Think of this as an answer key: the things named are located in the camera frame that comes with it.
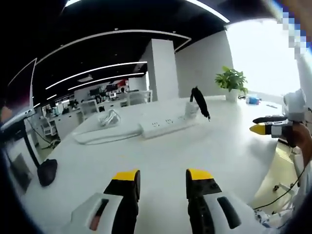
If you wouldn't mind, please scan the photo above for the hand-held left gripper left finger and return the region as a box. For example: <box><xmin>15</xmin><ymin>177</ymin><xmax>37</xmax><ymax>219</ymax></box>
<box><xmin>70</xmin><ymin>169</ymin><xmax>141</xmax><ymax>234</ymax></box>

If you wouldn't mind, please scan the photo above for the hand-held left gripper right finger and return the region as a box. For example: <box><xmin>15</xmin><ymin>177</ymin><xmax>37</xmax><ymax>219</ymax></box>
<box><xmin>185</xmin><ymin>168</ymin><xmax>266</xmax><ymax>234</ymax></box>

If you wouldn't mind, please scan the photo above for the black charger cable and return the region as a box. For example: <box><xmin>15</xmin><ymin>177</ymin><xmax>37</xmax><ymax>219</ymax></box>
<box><xmin>189</xmin><ymin>86</ymin><xmax>212</xmax><ymax>121</ymax></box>

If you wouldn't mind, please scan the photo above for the white oval tray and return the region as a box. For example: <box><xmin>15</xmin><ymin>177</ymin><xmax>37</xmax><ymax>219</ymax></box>
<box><xmin>73</xmin><ymin>128</ymin><xmax>144</xmax><ymax>146</ymax></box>

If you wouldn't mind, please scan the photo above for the white charger block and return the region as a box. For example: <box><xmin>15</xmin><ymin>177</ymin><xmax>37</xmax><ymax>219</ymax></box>
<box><xmin>184</xmin><ymin>101</ymin><xmax>199</xmax><ymax>118</ymax></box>

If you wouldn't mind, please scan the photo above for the white power strip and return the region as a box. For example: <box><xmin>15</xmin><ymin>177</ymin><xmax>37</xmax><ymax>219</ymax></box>
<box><xmin>139</xmin><ymin>114</ymin><xmax>199</xmax><ymax>139</ymax></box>

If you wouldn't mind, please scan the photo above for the person's left hand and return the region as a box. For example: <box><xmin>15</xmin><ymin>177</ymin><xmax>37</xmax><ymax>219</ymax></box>
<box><xmin>89</xmin><ymin>214</ymin><xmax>101</xmax><ymax>231</ymax></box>

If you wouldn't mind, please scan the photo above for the person's right hand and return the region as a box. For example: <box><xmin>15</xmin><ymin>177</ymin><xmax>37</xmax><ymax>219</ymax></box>
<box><xmin>286</xmin><ymin>123</ymin><xmax>312</xmax><ymax>169</ymax></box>

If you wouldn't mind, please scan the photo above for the green potted plant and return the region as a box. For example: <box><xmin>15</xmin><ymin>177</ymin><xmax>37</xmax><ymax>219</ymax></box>
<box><xmin>214</xmin><ymin>65</ymin><xmax>249</xmax><ymax>102</ymax></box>

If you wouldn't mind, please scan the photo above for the black monitor stand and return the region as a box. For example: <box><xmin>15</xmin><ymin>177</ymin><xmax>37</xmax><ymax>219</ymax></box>
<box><xmin>21</xmin><ymin>117</ymin><xmax>59</xmax><ymax>188</ymax></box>

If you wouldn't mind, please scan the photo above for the white office chair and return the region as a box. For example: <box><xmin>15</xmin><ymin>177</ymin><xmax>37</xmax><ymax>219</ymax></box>
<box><xmin>79</xmin><ymin>99</ymin><xmax>99</xmax><ymax>120</ymax></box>

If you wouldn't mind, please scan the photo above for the computer monitor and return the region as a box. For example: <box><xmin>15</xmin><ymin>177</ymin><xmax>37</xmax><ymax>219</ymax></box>
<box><xmin>6</xmin><ymin>58</ymin><xmax>38</xmax><ymax>130</ymax></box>

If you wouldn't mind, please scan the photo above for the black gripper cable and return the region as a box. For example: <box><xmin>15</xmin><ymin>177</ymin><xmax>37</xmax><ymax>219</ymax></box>
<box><xmin>253</xmin><ymin>163</ymin><xmax>308</xmax><ymax>210</ymax></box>

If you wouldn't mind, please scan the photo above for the coiled white cable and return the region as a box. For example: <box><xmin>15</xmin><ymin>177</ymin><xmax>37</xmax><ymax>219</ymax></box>
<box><xmin>98</xmin><ymin>109</ymin><xmax>122</xmax><ymax>128</ymax></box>

